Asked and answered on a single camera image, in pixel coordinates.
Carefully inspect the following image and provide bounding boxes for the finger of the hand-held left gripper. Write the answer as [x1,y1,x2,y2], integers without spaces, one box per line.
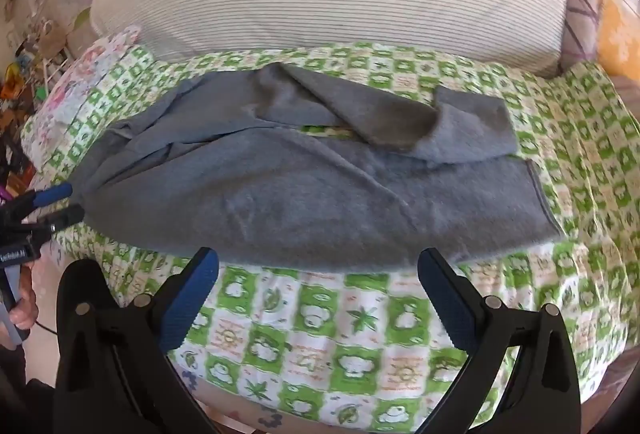
[30,205,86,241]
[19,183,74,216]

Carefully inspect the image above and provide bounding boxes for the person's left hand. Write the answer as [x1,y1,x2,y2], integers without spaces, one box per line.
[9,286,40,332]

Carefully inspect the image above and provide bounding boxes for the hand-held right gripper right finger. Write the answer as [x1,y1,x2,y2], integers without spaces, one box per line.
[417,248,583,434]

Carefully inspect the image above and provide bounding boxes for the pink floral quilt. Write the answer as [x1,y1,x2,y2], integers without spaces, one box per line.
[22,25,144,165]

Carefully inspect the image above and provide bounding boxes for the grey pants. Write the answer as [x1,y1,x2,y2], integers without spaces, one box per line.
[70,63,567,273]

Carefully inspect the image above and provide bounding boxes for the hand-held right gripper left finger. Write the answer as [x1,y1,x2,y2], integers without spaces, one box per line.
[52,247,221,434]

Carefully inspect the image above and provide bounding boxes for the purple patterned pillow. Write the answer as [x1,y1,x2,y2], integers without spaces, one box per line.
[560,0,604,73]

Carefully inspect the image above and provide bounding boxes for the cluttered shelf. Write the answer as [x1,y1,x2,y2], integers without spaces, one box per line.
[0,21,68,177]

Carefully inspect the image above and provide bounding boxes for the orange cloth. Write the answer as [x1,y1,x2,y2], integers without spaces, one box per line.
[595,0,640,81]

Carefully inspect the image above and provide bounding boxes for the green printed blanket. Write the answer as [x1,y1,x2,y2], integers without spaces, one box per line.
[20,41,640,430]

